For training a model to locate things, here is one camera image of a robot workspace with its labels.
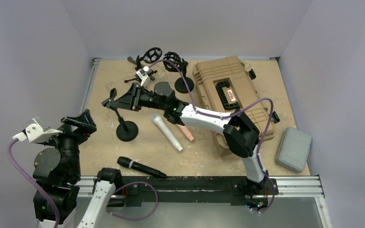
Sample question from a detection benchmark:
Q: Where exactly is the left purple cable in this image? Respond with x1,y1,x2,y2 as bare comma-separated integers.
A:
7,138,60,228

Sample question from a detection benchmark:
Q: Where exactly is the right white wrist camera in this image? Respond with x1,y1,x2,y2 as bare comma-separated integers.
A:
136,66,151,87

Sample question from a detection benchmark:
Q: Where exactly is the grey metal tube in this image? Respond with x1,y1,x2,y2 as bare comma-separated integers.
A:
127,57,139,66

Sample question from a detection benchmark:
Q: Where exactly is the black microphone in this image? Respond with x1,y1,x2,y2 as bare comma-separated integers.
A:
117,156,168,179

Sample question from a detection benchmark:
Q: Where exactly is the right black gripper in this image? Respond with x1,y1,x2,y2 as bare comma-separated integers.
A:
113,84,167,113

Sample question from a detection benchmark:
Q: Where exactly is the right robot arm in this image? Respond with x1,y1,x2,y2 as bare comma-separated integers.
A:
102,82,271,196

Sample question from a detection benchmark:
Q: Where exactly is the black clip microphone stand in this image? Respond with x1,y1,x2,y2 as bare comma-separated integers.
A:
101,88,139,142

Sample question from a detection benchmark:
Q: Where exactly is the white microphone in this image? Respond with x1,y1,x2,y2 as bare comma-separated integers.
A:
152,114,183,152

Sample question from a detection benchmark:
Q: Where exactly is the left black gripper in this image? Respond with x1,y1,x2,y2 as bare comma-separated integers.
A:
40,108,95,179

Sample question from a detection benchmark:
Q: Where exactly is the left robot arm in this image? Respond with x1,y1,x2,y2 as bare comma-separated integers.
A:
26,109,123,228

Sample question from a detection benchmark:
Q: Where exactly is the beige microphone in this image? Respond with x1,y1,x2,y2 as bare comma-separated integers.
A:
176,124,194,142

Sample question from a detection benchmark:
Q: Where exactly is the black round base shock-mount stand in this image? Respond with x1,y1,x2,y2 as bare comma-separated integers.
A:
163,52,194,94

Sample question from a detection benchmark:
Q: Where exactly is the tan hard plastic case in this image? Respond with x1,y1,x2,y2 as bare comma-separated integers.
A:
190,56,279,153

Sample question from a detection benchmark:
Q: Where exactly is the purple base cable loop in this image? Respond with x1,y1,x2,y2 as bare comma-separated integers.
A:
102,181,159,221

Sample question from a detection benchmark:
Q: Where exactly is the black tripod microphone stand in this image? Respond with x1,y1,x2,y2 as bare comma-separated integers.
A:
124,47,163,83

